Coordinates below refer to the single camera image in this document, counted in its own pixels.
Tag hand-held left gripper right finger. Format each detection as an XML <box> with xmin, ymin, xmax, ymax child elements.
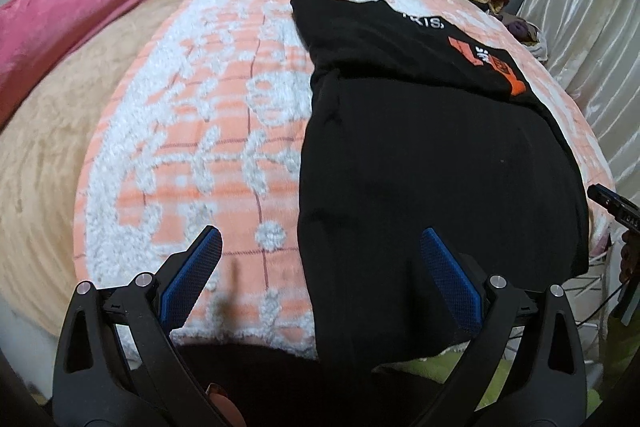
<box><xmin>421</xmin><ymin>227</ymin><xmax>588</xmax><ymax>427</ymax></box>

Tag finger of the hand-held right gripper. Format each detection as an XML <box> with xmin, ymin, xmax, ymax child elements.
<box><xmin>587</xmin><ymin>184</ymin><xmax>640</xmax><ymax>230</ymax></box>

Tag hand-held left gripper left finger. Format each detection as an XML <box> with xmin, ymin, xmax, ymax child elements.
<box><xmin>50</xmin><ymin>226</ymin><xmax>236</xmax><ymax>427</ymax></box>

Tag black sweater with orange cuffs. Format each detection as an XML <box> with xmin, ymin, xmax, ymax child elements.
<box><xmin>290</xmin><ymin>0</ymin><xmax>591</xmax><ymax>368</ymax></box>

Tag white bag of clothes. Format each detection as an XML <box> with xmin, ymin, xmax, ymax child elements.
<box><xmin>502</xmin><ymin>14</ymin><xmax>551</xmax><ymax>60</ymax></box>

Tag person's left hand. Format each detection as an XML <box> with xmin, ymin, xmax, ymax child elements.
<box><xmin>206</xmin><ymin>382</ymin><xmax>248</xmax><ymax>427</ymax></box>

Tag orange white plaid fleece blanket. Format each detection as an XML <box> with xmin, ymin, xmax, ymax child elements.
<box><xmin>72</xmin><ymin>0</ymin><xmax>616</xmax><ymax>360</ymax></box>

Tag person's green pants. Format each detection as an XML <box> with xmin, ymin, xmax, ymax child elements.
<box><xmin>372</xmin><ymin>307</ymin><xmax>640</xmax><ymax>418</ymax></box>

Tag beige plush bed sheet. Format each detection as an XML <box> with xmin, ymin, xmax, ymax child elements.
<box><xmin>0</xmin><ymin>0</ymin><xmax>321</xmax><ymax>338</ymax></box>

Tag white satin curtain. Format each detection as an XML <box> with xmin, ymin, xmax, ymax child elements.
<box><xmin>515</xmin><ymin>0</ymin><xmax>640</xmax><ymax>208</ymax></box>

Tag white wire rack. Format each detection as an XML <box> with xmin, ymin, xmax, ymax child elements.
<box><xmin>570</xmin><ymin>252</ymin><xmax>626</xmax><ymax>325</ymax></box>

